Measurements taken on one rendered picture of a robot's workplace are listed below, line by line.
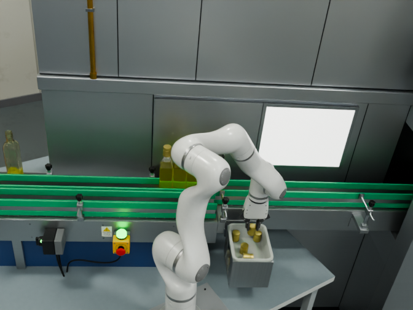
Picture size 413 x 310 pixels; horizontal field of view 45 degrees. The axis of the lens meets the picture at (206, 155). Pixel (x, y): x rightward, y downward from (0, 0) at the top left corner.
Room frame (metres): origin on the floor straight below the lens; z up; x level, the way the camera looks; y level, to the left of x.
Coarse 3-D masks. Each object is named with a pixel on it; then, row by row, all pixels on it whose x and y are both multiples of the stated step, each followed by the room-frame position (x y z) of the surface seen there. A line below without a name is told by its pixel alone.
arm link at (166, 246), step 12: (156, 240) 1.30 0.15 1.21; (168, 240) 1.29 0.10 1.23; (180, 240) 1.29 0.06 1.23; (156, 252) 1.27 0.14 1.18; (168, 252) 1.25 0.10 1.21; (156, 264) 1.27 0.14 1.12; (168, 264) 1.23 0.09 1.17; (168, 276) 1.25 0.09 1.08; (168, 288) 1.23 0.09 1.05; (180, 288) 1.22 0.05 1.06; (192, 288) 1.24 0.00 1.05; (180, 300) 1.21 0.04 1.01
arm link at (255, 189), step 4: (252, 180) 1.59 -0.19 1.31; (252, 184) 1.58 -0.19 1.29; (256, 184) 1.57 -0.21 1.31; (252, 188) 1.58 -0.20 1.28; (256, 188) 1.57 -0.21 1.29; (260, 188) 1.56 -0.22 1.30; (252, 192) 1.58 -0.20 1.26; (256, 192) 1.57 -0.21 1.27; (260, 192) 1.56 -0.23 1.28; (264, 192) 1.55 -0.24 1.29; (256, 196) 1.57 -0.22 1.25; (260, 196) 1.56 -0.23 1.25; (264, 196) 1.57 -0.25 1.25
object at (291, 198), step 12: (228, 192) 1.73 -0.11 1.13; (240, 192) 1.74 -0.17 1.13; (288, 192) 1.77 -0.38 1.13; (300, 192) 1.77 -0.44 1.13; (312, 192) 1.78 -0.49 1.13; (324, 192) 1.79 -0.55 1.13; (336, 192) 1.80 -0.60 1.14; (228, 204) 1.73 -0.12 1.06; (240, 204) 1.74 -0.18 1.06; (276, 204) 1.76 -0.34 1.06; (288, 204) 1.77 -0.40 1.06; (300, 204) 1.77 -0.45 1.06; (312, 204) 1.78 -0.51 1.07; (324, 204) 1.79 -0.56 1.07; (336, 204) 1.80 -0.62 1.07; (348, 204) 1.80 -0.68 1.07; (360, 204) 1.81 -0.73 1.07; (384, 204) 1.82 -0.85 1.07; (396, 204) 1.83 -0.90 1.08; (408, 204) 1.84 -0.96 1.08
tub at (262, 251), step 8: (232, 224) 1.65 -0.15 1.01; (240, 224) 1.66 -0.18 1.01; (240, 232) 1.65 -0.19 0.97; (264, 232) 1.63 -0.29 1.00; (240, 240) 1.63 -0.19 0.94; (248, 240) 1.63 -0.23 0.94; (264, 240) 1.60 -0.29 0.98; (232, 248) 1.50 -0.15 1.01; (248, 248) 1.58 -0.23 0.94; (256, 248) 1.59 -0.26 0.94; (264, 248) 1.57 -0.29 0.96; (232, 256) 1.46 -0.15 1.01; (240, 256) 1.53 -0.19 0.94; (256, 256) 1.54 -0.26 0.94; (264, 256) 1.54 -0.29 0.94; (272, 256) 1.48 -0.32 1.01
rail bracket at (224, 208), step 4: (220, 192) 1.72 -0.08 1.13; (224, 192) 1.72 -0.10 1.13; (224, 200) 1.61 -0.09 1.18; (228, 200) 1.62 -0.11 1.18; (224, 204) 1.61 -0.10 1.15; (224, 208) 1.61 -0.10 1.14; (224, 212) 1.59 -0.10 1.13; (220, 216) 1.63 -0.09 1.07; (224, 216) 1.57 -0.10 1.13; (220, 220) 1.61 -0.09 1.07; (224, 220) 1.61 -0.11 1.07
